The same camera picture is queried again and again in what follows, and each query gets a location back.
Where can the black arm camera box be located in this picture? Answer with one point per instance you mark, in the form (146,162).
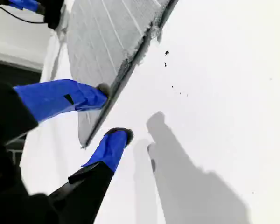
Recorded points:
(54,14)

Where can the grey striped towel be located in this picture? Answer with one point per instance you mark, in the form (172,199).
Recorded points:
(102,35)

